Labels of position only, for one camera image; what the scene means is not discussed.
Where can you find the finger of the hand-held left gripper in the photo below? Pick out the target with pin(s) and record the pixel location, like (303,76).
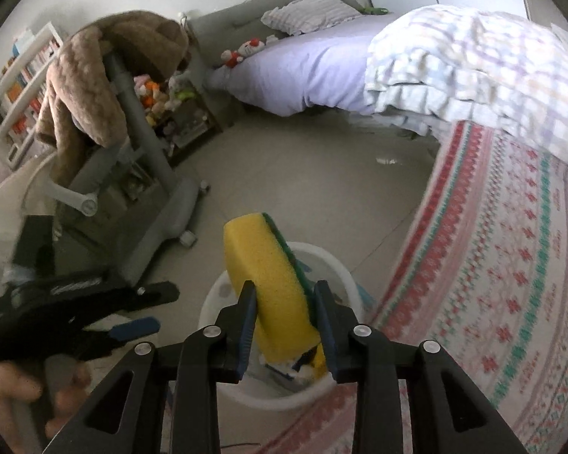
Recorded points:
(137,326)
(156,292)

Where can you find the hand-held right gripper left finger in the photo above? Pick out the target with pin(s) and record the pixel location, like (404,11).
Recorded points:
(246,335)

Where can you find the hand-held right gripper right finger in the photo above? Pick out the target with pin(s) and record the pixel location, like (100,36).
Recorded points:
(324,331)

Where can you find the white plastic bin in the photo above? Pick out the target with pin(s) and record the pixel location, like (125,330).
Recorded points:
(217,302)

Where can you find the yellow green sponge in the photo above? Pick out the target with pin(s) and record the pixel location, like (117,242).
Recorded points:
(270,283)

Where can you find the person's left hand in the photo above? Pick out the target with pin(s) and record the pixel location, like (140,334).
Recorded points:
(4,383)

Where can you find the grey wheeled chair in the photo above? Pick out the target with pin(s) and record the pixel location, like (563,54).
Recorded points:
(142,151)

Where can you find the dark nightstand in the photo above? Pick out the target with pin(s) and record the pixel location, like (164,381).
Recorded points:
(189,127)

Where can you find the patterned striped blanket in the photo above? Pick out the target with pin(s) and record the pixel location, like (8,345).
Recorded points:
(501,269)

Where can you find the pile of plush toys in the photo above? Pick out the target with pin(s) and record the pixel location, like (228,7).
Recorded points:
(149,94)

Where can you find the white bookshelf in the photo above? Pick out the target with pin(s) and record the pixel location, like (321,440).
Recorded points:
(19,90)

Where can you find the brown fleece blanket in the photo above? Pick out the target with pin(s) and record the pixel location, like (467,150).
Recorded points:
(90,85)

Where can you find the red white cat plush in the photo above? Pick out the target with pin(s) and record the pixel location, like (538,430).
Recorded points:
(239,52)

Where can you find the bed with lilac sheet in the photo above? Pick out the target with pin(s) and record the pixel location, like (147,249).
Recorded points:
(303,71)

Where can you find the grey headboard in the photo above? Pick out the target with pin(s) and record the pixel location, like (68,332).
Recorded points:
(227,23)

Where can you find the checked quilt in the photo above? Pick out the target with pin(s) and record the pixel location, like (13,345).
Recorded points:
(478,66)

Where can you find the checked pillow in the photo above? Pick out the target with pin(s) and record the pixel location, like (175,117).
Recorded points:
(307,12)

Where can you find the small green toy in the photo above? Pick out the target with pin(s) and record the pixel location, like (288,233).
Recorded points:
(374,10)

